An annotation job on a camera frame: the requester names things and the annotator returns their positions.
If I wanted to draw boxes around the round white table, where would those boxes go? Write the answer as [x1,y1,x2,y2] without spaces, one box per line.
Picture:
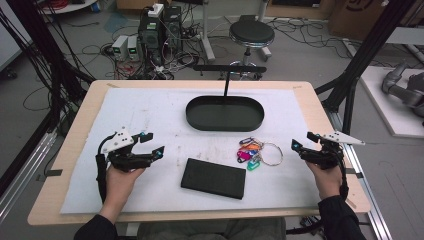
[39,0,100,15]

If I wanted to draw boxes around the key ring with coloured tags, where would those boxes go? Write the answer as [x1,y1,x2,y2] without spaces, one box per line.
[236,136,285,172]

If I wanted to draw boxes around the white table leg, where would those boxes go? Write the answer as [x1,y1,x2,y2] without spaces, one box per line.
[199,0,217,62]

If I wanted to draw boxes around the large cardboard box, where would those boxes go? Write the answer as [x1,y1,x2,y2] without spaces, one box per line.
[327,0,398,42]

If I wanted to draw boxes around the tangle of floor cables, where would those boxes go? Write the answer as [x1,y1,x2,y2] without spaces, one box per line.
[99,19,214,81]

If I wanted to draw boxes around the black frame post with cables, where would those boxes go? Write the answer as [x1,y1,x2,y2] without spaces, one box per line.
[0,0,96,134]

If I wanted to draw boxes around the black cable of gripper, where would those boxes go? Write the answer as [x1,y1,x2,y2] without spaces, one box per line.
[337,151,350,202]
[95,146,108,205]

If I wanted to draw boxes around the black computer tower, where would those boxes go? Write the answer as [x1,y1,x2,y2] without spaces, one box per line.
[162,5,183,52]
[137,7,165,66]

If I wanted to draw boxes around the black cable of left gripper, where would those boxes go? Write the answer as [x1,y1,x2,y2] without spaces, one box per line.
[95,146,108,205]

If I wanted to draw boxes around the aluminium rail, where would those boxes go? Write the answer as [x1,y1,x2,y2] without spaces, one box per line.
[0,129,58,223]
[327,109,394,240]

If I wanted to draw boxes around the person's right hand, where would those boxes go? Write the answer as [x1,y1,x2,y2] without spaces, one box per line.
[304,161,343,201]

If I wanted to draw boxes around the grey power supply unit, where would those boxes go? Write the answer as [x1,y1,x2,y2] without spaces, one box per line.
[111,34,129,62]
[127,35,141,62]

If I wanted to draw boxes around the white power strip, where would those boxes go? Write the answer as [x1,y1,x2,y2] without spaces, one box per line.
[147,3,165,19]

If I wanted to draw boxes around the black round stool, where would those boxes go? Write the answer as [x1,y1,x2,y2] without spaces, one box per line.
[228,19,276,80]

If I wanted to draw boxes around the black wallet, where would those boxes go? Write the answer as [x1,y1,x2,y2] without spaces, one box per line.
[180,157,247,201]

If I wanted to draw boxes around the white floor board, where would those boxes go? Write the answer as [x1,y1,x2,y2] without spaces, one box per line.
[359,65,424,140]

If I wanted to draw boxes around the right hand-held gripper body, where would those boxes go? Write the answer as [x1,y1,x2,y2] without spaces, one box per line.
[299,130,366,170]

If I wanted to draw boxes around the person's left hand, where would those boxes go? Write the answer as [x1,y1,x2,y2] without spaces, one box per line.
[102,165,147,215]

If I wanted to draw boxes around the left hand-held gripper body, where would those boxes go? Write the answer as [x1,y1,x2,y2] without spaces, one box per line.
[97,127,155,173]

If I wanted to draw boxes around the black oval tray with hanger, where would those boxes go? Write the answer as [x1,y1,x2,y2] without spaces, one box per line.
[185,64,268,133]

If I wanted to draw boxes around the white table mat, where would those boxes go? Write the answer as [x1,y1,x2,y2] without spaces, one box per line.
[60,86,322,215]

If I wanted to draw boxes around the person's legs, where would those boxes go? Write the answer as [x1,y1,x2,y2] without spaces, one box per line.
[136,217,288,240]

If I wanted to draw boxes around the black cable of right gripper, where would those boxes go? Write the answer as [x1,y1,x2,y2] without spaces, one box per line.
[337,151,350,202]

